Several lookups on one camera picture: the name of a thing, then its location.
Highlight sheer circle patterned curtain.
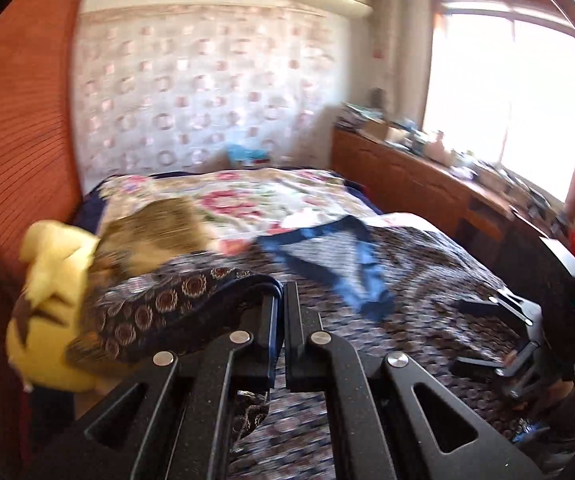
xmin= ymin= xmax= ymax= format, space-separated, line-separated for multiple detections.
xmin=71 ymin=4 xmax=345 ymax=191

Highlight pale pink bottle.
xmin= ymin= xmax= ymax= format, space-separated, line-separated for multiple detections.
xmin=424 ymin=131 xmax=450 ymax=166

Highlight cardboard box on sideboard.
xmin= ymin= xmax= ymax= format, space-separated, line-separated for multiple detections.
xmin=359 ymin=119 xmax=408 ymax=143

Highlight wooden wardrobe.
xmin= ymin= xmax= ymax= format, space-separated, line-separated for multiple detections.
xmin=0 ymin=0 xmax=94 ymax=461

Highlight window with wooden frame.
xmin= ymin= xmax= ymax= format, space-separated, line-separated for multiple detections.
xmin=423 ymin=0 xmax=575 ymax=219

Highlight olive brown knitted cloth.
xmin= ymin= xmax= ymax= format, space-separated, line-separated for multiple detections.
xmin=88 ymin=197 xmax=213 ymax=286

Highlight navy circle patterned garment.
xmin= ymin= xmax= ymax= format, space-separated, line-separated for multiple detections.
xmin=66 ymin=217 xmax=515 ymax=479

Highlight long wooden sideboard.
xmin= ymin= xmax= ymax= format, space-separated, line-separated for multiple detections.
xmin=331 ymin=127 xmax=575 ymax=302

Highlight floral bed blanket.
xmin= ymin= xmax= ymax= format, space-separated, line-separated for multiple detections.
xmin=74 ymin=168 xmax=381 ymax=243

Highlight yellow plush toy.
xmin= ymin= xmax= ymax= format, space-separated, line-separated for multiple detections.
xmin=6 ymin=220 xmax=99 ymax=393

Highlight blue object at bed head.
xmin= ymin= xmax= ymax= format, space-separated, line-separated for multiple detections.
xmin=227 ymin=144 xmax=271 ymax=169

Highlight person's right hand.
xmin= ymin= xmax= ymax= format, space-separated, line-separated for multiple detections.
xmin=536 ymin=380 xmax=575 ymax=418

